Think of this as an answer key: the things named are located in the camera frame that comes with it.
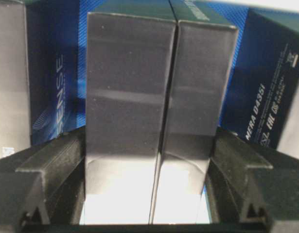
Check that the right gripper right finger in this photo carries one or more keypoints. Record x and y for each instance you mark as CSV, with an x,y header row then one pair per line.
x,y
249,183

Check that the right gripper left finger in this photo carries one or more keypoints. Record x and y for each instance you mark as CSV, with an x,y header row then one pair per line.
x,y
43,184

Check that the black realsense box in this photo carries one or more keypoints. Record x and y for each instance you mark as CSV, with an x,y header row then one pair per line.
x,y
262,102
157,72
38,71

